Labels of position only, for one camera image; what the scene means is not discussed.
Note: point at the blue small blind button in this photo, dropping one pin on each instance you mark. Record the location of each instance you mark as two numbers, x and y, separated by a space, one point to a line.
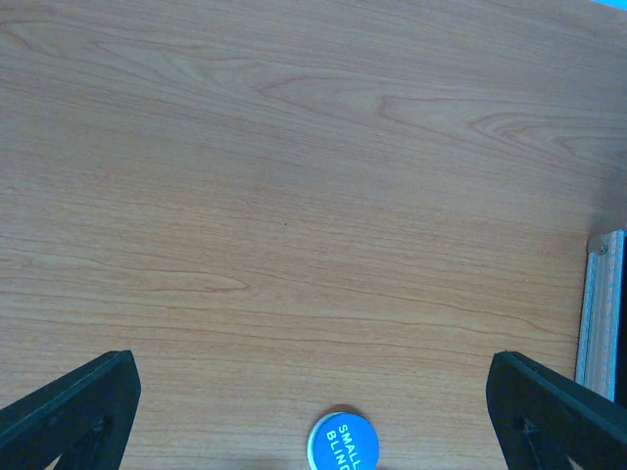
343 441

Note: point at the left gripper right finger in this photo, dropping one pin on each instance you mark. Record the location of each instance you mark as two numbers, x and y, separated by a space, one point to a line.
544 420

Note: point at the aluminium poker case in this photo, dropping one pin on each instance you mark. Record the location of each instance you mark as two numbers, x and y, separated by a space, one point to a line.
598 345

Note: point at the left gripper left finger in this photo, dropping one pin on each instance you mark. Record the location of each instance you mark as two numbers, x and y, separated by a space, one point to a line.
82 420

